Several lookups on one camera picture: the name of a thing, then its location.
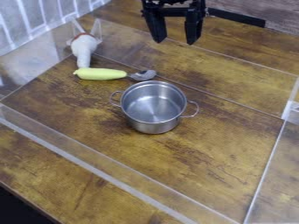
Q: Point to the green handled spoon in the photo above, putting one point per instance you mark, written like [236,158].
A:
[102,74]

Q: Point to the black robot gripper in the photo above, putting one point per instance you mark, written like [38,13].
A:
[156,9]

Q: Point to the silver steel pot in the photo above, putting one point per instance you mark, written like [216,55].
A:
[153,106]

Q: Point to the white plush mushroom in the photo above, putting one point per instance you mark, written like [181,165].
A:
[82,46]

